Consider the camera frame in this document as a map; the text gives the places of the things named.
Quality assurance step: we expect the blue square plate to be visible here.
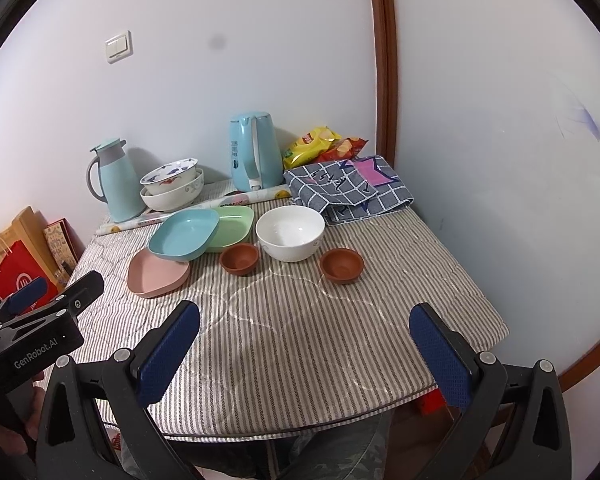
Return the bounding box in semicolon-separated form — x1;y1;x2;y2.
148;209;220;261

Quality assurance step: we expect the brown small bowl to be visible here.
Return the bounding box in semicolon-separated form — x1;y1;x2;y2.
320;248;364;285
220;243;260;276

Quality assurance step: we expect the green square plate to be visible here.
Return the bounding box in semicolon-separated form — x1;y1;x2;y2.
206;206;254;252

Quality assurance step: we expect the white ceramic bowl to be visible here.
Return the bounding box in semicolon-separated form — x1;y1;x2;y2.
256;206;326;263

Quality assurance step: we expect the person's left hand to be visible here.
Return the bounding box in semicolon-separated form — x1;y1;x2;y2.
0;372;45;457

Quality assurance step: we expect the red paper bag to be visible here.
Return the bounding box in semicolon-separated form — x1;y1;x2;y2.
0;237;58;311

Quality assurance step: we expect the patterned small box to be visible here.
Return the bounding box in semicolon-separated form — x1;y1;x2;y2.
43;218;84;275

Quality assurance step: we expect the pink square plate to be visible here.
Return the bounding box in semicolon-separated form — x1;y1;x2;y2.
126;248;190;299

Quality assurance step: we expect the brown cardboard box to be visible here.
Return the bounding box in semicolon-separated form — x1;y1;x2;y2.
0;206;65;290

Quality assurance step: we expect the light blue thermos jug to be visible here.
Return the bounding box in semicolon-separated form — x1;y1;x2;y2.
86;138;145;223

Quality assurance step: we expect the large white bowl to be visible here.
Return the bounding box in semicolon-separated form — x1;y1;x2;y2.
140;168;204;212

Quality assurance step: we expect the patterned bowl with red design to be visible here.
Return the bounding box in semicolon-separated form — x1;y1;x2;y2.
140;157;198;195

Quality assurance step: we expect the striped quilted mat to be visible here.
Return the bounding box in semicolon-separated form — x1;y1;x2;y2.
73;208;508;442

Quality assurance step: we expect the rolled fruit print tablecloth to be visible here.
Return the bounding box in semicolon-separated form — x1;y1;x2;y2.
95;181;291;236

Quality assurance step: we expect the light blue electric kettle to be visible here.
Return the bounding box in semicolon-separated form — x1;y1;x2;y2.
230;112;284;192

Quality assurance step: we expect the yellow chips bag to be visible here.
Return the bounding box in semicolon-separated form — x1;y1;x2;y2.
283;127;341;170

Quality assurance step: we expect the grey checked folded cloth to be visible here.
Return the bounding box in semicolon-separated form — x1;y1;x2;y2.
284;155;414;224

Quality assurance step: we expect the red chips bag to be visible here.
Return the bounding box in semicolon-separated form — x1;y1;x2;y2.
315;138;367;162

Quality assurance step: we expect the white wall switch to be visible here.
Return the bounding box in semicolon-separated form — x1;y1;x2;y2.
105;30;133;64

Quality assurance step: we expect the brown door frame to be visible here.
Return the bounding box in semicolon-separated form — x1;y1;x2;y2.
370;0;399;165

